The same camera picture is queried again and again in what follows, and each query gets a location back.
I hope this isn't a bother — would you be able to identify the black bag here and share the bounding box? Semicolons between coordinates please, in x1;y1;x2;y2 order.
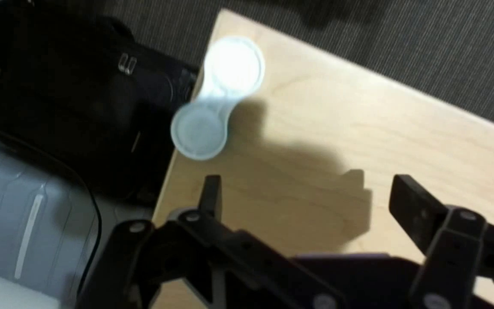
0;0;200;203

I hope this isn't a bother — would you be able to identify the black power cable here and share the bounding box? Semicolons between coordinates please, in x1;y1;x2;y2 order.
43;156;103;280

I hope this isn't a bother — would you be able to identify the grey plastic case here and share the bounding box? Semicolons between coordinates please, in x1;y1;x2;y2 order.
0;127;157;309

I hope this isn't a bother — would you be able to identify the white contact lens case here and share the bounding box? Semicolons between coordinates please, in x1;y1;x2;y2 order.
168;34;267;163

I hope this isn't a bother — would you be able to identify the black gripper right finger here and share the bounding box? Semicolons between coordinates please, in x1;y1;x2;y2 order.
387;173;494;309

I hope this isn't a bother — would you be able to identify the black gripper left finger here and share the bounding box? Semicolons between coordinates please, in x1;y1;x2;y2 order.
73;173;339;309

